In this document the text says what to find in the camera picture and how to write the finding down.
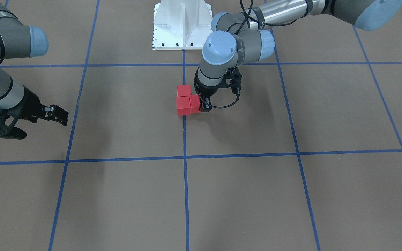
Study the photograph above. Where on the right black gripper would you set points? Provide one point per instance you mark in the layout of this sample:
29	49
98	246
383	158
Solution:
30	106

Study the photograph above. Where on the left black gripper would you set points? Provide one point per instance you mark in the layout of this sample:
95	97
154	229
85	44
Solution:
208	92

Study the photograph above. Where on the red wooden cube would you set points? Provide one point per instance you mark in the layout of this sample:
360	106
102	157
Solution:
183	105
194	104

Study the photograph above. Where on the red wooden cube carried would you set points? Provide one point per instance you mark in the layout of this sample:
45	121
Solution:
184	90

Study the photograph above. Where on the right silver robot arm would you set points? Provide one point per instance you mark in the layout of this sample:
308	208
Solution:
18	41

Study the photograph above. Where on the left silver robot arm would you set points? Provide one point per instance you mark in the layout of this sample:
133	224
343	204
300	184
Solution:
244	37

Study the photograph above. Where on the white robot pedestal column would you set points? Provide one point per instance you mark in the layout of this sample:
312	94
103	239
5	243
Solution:
181	24

